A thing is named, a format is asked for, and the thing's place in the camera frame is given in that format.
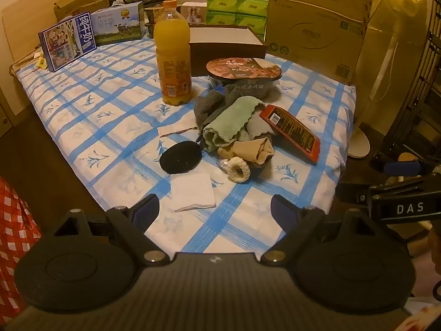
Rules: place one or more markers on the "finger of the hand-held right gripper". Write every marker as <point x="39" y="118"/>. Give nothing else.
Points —
<point x="355" y="194"/>
<point x="401" y="167"/>

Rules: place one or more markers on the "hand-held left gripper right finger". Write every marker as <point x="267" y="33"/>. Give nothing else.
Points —
<point x="283" y="211"/>

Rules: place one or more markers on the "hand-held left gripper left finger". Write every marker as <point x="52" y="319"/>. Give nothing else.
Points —
<point x="147" y="211"/>

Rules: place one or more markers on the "cream scrunchie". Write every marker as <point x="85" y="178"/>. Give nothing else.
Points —
<point x="231" y="174"/>

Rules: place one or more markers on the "green towel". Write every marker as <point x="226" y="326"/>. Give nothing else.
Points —
<point x="231" y="120"/>

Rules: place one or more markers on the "dark grey towel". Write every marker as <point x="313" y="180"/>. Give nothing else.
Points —
<point x="210" y="105"/>

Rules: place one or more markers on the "brown cardboard box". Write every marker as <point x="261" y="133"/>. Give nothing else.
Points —
<point x="224" y="41"/>

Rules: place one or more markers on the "white folded napkin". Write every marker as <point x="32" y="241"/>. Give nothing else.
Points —
<point x="193" y="191"/>

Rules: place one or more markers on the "black round pad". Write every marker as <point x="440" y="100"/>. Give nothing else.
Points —
<point x="181" y="158"/>

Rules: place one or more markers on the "beige stocking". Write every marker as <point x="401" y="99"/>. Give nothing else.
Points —
<point x="253" y="150"/>

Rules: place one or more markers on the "red snack packet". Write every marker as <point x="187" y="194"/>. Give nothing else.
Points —
<point x="293" y="134"/>

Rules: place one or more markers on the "flat paper packet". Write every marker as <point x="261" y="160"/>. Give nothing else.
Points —
<point x="170" y="131"/>

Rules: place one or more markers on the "light grey cloth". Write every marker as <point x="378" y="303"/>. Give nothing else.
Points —
<point x="258" y="128"/>

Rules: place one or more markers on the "white fan with plastic cover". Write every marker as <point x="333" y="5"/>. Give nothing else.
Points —
<point x="382" y="69"/>

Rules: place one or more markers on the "red checkered cloth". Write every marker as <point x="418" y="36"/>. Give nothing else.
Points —
<point x="13" y="234"/>

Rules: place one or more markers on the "instant noodle bowl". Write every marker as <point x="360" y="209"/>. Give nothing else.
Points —
<point x="244" y="76"/>

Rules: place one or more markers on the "orange juice bottle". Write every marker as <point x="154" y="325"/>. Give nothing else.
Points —
<point x="172" y="58"/>

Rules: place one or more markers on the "large cardboard box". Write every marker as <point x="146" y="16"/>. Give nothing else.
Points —
<point x="310" y="31"/>

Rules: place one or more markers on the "wooden cabinet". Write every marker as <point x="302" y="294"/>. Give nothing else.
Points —
<point x="7" y="110"/>

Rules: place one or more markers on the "orange snack box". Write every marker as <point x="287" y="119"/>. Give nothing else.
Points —
<point x="154" y="13"/>
<point x="151" y="29"/>

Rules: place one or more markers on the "small yellow packet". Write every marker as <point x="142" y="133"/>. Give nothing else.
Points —
<point x="41" y="60"/>

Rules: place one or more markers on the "purple blue milk carton box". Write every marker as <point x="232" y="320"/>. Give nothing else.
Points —
<point x="65" y="43"/>

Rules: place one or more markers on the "light blue milk carton box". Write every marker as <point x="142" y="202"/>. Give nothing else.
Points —
<point x="120" y="22"/>

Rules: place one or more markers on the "green tissue multipack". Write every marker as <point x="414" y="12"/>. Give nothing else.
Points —
<point x="237" y="12"/>

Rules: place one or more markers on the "small white box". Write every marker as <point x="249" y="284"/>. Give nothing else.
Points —
<point x="194" y="12"/>

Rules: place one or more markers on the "small cardboard box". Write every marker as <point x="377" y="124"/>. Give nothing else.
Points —
<point x="81" y="0"/>

